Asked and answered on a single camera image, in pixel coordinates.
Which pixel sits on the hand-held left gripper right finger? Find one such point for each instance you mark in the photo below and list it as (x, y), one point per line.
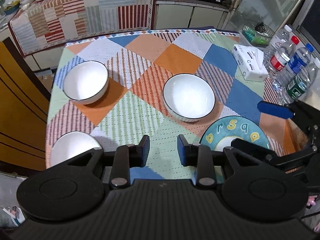
(180, 150)

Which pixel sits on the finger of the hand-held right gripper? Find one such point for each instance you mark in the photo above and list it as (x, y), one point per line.
(275, 108)
(252, 147)

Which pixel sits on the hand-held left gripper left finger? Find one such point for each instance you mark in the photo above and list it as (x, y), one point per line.
(145, 152)

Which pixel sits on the teal plate with egg print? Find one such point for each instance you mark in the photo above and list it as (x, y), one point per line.
(225, 130)

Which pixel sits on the white bowl with dark rim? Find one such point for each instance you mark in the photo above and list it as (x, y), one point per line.
(85, 82)
(72, 147)
(188, 97)

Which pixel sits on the person's right hand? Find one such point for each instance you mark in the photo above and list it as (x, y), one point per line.
(311, 200)

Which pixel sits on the water bottle with green label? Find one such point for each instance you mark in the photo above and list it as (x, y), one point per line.
(297, 87)

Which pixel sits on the water bottle with blue cap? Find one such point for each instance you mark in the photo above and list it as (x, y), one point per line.
(296, 65)

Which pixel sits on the water bottle with red cap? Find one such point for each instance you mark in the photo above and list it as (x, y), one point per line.
(281, 60)

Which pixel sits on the white tissue box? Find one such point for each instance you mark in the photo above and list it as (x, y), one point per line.
(250, 62)

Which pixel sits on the water bottle with white cap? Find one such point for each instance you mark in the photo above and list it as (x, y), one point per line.
(278, 42)

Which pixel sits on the green plastic basket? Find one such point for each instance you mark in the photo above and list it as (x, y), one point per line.
(255, 38)

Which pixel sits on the dark packet in basket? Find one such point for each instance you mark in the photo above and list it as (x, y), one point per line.
(260, 27)

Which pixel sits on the colourful checkered tablecloth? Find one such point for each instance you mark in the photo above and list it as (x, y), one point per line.
(150, 65)

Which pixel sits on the white base cabinet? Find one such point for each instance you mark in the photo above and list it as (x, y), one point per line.
(190, 17)

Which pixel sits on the wooden chair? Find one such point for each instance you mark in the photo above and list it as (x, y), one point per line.
(20, 105)

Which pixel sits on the sneaker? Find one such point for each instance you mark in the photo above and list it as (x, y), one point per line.
(15, 216)

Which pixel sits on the striped patchwork counter cloth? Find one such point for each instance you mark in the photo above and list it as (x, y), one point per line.
(82, 12)

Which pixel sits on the blue bowl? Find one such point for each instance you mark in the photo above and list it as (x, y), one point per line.
(12, 8)

